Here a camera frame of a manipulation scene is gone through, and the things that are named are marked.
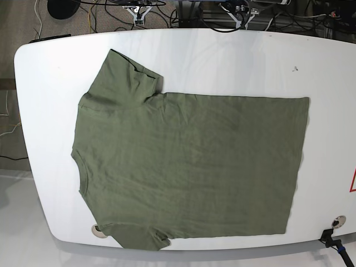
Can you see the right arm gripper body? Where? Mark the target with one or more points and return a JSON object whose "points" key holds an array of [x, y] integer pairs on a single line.
{"points": [[138, 13]]}

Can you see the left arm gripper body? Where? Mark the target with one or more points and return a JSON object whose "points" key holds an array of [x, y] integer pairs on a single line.
{"points": [[241, 12]]}

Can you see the olive green T-shirt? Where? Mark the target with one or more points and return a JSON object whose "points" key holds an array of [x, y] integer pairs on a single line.
{"points": [[163, 166]]}

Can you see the black round stand base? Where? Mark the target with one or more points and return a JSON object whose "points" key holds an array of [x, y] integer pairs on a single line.
{"points": [[62, 9]]}

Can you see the red triangle warning sticker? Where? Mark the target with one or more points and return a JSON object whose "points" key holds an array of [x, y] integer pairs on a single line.
{"points": [[352, 187]]}

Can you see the left silver table grommet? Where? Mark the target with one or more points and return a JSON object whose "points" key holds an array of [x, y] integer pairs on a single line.
{"points": [[102, 223]]}

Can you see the silver table grommet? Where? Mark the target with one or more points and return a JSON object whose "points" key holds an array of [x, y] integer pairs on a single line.
{"points": [[102, 223], [339, 222]]}

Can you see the right silver table grommet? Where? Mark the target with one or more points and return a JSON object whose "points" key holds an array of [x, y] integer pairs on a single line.
{"points": [[339, 222]]}

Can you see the aluminium frame stand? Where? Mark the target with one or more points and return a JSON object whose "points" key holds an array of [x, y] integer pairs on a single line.
{"points": [[188, 14]]}

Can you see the black clamp with cable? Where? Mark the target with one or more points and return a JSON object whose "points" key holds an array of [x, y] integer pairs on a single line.
{"points": [[329, 242]]}

